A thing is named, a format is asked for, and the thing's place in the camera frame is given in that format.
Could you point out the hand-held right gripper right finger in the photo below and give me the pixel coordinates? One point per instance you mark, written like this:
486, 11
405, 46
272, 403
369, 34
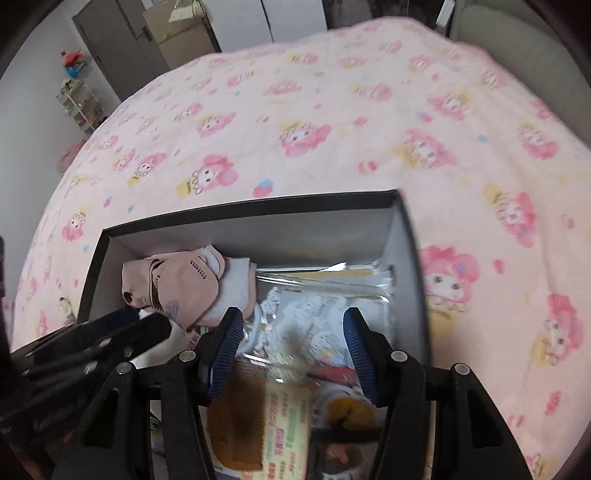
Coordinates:
364, 362

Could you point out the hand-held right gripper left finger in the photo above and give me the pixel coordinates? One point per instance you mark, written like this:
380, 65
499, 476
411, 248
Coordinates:
226, 355

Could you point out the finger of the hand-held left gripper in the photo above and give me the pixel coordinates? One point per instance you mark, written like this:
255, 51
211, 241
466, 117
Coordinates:
117, 316
138, 334

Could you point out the white card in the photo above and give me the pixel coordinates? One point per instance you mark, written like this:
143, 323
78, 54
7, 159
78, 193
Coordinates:
159, 357

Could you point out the yellow printed package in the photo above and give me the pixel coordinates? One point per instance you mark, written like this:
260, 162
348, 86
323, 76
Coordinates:
346, 408

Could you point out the beige sock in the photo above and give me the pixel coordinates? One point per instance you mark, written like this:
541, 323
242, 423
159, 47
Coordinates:
180, 281

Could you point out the white sock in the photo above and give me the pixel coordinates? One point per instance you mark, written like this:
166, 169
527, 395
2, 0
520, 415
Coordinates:
235, 288

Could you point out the clear packet with cartoon print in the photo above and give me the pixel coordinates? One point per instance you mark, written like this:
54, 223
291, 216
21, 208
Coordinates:
300, 323

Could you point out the white leaflet with red print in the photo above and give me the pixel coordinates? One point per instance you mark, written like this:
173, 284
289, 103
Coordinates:
286, 424

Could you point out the clear packet of wooden sticks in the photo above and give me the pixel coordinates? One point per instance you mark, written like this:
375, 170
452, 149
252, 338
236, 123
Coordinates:
323, 279

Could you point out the small figure print package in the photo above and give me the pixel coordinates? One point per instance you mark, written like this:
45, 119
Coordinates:
344, 459

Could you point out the black cardboard box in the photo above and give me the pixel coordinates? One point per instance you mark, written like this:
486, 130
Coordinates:
323, 230

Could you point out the pink floor item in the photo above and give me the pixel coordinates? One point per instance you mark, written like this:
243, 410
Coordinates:
70, 156

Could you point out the pink printed blanket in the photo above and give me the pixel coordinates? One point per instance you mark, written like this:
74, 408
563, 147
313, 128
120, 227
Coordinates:
323, 115

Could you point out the red and blue toys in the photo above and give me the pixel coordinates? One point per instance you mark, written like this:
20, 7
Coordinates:
76, 64

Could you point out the grey door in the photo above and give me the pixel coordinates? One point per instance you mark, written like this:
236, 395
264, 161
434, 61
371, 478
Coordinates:
120, 46

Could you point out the brown cardboard carton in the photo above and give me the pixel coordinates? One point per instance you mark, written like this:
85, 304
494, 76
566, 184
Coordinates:
184, 37

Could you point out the white wardrobe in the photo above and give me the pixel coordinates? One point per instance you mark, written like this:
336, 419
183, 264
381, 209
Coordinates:
272, 21

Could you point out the beige padded headboard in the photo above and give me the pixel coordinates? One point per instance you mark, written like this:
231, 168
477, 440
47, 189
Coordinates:
521, 50

